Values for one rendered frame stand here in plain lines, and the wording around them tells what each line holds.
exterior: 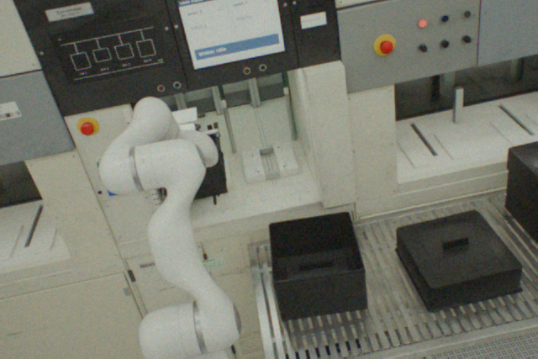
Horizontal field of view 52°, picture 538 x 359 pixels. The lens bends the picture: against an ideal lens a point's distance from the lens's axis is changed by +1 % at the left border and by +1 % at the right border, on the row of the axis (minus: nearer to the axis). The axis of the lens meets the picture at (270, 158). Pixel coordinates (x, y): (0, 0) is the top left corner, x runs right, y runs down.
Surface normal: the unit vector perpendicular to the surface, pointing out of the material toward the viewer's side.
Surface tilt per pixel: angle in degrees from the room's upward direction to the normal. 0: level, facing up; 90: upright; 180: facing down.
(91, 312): 90
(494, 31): 90
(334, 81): 90
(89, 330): 90
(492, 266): 0
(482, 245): 0
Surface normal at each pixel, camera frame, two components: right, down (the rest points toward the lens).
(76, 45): 0.14, 0.52
